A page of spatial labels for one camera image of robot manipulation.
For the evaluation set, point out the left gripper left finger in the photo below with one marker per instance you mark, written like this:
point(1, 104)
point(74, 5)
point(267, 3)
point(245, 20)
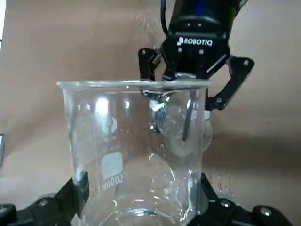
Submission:
point(47, 212)

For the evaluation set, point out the clear glass beaker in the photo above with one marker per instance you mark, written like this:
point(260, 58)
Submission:
point(113, 141)

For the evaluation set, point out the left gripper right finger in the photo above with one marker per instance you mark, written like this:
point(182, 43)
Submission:
point(223, 214)

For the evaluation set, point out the clear glass conical flask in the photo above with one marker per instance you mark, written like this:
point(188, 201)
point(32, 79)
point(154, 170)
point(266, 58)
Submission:
point(178, 131)

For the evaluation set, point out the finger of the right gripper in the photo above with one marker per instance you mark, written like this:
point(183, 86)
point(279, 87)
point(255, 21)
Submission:
point(145, 63)
point(240, 70)

